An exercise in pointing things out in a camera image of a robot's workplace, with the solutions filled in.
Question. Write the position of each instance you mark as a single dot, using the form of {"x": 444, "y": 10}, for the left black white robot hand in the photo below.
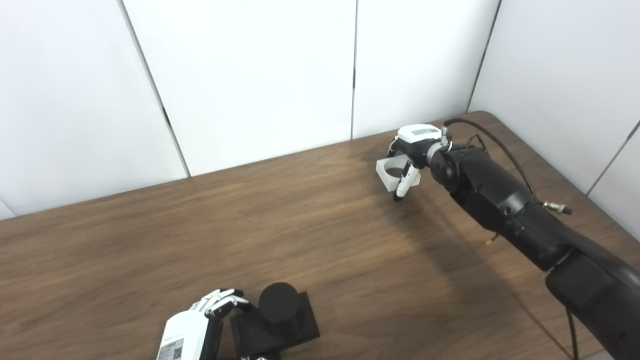
{"x": 185, "y": 335}

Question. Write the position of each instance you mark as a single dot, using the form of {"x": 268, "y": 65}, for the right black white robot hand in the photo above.
{"x": 417, "y": 137}

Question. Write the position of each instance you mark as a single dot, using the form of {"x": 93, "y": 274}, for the white square piece with hole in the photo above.
{"x": 385, "y": 172}

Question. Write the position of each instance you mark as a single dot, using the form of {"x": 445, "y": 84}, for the black peg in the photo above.
{"x": 277, "y": 305}

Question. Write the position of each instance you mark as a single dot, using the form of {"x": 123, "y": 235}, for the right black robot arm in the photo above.
{"x": 500, "y": 195}

